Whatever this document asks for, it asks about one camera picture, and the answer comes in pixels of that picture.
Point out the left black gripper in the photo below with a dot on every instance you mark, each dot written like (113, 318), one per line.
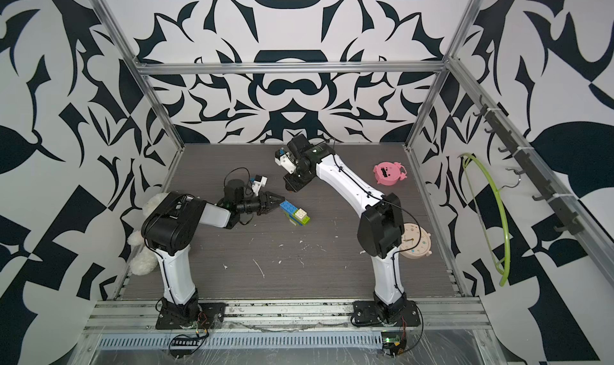
(269, 198)

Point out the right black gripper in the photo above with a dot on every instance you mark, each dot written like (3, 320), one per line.
(291, 184)

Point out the light blue lego brick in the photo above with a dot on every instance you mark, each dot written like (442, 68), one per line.
(287, 207)

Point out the white lego brick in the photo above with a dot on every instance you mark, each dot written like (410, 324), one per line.
(300, 213)

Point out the lime green long lego brick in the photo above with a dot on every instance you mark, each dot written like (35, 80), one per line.
(291, 217)

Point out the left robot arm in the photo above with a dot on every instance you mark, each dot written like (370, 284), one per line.
(169, 230)

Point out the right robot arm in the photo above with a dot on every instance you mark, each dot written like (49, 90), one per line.
(381, 225)

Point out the beige round clock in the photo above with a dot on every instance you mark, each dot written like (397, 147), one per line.
(415, 242)

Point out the white teddy bear pink shirt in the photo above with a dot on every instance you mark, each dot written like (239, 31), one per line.
(144, 262)

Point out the green hoop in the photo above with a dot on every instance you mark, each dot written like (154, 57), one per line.
(503, 265)

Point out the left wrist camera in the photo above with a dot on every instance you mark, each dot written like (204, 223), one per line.
(238, 190)

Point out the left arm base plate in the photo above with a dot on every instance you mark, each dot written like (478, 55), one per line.
(190, 316)

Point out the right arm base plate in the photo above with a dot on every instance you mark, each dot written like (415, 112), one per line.
(376, 314)

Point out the aluminium front rail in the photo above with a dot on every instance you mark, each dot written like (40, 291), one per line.
(272, 315)

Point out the black hook rail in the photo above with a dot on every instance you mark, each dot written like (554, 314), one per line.
(518, 148)

